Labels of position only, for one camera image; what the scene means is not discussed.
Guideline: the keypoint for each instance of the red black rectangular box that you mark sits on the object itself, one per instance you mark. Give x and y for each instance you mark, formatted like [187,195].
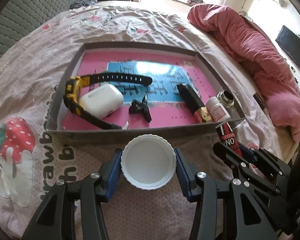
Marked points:
[227,137]

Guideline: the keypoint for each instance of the grey quilted headboard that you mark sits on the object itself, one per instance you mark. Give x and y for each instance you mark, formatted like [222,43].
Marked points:
[20,17]

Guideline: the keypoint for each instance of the black television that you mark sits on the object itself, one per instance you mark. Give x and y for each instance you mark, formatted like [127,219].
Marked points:
[289,43]

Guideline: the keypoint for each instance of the white earbuds case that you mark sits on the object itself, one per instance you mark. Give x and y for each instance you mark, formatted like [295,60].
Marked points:
[102,101]

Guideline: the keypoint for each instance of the brown cardboard box tray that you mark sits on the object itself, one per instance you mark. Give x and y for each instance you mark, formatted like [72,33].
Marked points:
[72,129]

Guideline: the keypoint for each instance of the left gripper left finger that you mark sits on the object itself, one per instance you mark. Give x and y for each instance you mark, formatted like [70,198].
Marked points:
[55,216]

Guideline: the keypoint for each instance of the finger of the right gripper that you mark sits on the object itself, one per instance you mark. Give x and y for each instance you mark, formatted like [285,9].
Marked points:
[267,164]
[263,191]

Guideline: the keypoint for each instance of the small black clip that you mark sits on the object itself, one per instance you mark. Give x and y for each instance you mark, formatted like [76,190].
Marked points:
[141,107]

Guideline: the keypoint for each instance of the pink blanket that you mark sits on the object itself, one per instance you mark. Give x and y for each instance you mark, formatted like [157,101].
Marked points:
[248,44]

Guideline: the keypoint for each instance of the black gold rectangular box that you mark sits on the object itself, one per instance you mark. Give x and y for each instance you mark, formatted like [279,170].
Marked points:
[194,103]

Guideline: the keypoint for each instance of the white pill bottle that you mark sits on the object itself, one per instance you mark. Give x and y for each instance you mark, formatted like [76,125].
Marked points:
[217,110]

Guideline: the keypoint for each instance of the white plastic jar lid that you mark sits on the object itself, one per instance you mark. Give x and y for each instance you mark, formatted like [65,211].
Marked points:
[148,162]

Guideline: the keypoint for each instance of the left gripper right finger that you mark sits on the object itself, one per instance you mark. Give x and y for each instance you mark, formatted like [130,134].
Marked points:
[224,210]

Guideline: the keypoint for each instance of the yellow black wristwatch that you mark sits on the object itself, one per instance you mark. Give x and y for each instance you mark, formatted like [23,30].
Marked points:
[77,86]

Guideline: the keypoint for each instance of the black gold box on bed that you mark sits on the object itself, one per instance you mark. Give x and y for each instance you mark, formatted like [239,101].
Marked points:
[261,103]

